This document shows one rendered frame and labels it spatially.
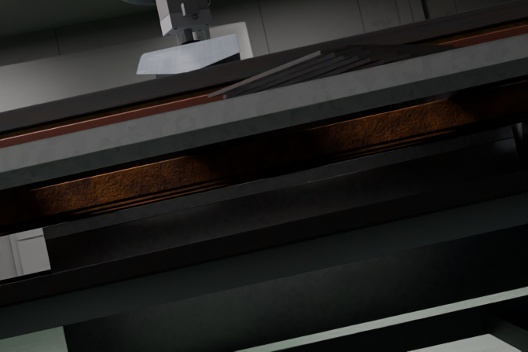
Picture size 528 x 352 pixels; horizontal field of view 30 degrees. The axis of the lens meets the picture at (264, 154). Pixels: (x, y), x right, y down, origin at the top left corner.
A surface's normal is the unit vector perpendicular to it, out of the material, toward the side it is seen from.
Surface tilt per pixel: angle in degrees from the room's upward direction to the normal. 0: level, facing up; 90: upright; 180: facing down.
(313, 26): 90
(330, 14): 90
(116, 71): 90
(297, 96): 90
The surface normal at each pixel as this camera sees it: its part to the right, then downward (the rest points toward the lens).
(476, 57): 0.00, -0.06
